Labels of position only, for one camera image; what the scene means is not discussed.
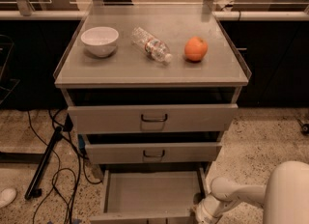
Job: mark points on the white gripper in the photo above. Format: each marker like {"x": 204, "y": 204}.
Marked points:
{"x": 204, "y": 213}

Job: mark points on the grey drawer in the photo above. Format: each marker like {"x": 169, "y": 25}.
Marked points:
{"x": 165, "y": 197}
{"x": 98, "y": 111}
{"x": 166, "y": 147}

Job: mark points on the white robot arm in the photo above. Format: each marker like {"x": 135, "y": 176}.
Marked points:
{"x": 284, "y": 200}

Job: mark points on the grey drawer cabinet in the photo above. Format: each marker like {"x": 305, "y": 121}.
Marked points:
{"x": 130, "y": 68}

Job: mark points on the black caster wheel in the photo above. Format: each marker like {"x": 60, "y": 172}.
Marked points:
{"x": 304, "y": 127}

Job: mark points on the orange fruit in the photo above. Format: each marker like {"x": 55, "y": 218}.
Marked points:
{"x": 195, "y": 49}

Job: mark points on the clear plastic water bottle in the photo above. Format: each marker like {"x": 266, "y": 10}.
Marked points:
{"x": 153, "y": 47}

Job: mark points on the black metal bar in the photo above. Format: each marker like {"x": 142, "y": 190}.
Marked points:
{"x": 33, "y": 190}

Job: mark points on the white shoe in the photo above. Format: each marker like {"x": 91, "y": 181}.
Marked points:
{"x": 7, "y": 196}

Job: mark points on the white ceramic bowl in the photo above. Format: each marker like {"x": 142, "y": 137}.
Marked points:
{"x": 100, "y": 41}

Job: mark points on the white horizontal rail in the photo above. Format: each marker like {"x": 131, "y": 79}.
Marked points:
{"x": 225, "y": 16}

